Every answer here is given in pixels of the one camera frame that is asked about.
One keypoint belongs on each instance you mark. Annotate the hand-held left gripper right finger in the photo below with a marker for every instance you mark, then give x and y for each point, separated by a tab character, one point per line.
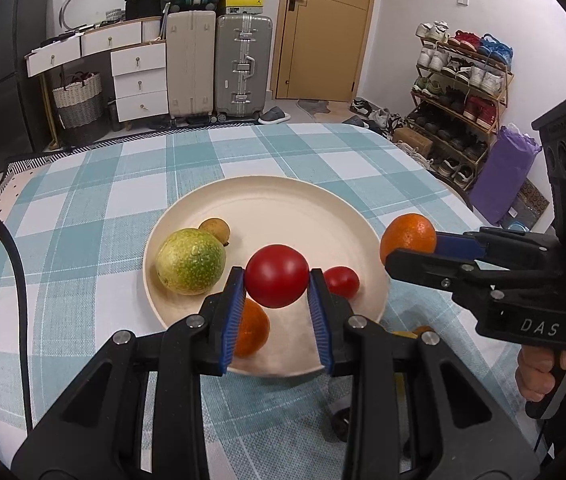
320	325

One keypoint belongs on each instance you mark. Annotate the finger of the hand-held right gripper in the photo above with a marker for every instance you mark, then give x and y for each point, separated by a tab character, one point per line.
413	265
455	246

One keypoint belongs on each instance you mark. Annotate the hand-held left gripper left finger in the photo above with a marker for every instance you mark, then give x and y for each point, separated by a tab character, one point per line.
230	320

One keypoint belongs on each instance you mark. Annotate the small smooth orange fruit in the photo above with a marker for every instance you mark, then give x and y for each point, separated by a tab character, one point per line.
254	327

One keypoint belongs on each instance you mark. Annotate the orange tangerine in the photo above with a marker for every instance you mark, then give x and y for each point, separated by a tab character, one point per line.
408	232

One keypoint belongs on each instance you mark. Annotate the small red tomato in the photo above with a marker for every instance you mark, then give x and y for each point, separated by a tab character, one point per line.
343	282

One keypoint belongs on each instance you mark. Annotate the large red tomato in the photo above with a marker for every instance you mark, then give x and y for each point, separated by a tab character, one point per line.
277	275

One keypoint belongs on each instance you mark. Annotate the large green yellow citrus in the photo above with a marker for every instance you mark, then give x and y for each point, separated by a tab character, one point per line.
190	262

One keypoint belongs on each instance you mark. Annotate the small brown fruit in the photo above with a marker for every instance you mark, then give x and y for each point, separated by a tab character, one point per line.
214	229

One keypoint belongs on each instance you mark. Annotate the cream round plate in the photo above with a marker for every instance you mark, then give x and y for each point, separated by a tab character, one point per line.
288	210

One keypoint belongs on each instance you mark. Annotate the person's right hand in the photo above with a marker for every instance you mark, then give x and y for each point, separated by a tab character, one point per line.
533	372

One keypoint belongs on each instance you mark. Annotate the purple bag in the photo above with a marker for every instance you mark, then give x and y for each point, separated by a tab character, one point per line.
500	175

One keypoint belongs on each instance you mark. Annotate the dark patterned mat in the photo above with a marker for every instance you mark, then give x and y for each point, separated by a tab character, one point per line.
528	202

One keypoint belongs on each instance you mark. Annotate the small cardboard box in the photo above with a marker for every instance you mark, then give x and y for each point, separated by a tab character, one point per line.
413	141

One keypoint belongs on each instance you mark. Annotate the scattered loose shoes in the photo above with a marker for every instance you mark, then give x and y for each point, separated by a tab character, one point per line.
375	115

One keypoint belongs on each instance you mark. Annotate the wooden shoe rack with shoes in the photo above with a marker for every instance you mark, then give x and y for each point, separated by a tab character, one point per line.
478	77

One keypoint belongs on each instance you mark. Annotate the teal checked tablecloth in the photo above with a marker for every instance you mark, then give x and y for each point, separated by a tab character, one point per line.
88	210

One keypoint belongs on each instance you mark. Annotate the grey slipper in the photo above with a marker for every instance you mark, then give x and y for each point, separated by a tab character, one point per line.
274	116

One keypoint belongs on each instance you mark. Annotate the wooden door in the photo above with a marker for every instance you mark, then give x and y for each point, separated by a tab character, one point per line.
328	50

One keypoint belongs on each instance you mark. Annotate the silver suitcase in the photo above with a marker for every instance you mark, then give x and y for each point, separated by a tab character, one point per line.
243	65

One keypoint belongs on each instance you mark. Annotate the white drawer cabinet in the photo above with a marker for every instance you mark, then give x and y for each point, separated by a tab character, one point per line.
140	80

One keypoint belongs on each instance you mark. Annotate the beige suitcase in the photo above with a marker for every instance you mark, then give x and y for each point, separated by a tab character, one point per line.
190	65

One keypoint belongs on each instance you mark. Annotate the woven laundry basket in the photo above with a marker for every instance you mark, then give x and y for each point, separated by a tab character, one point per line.
78	105

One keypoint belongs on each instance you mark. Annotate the yellow shoe box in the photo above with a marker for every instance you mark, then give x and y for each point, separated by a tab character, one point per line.
243	6

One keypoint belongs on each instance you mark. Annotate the dark grey fridge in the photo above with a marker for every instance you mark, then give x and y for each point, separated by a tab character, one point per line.
8	85

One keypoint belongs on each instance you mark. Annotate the black storage box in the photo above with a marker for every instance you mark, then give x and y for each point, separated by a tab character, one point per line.
145	7

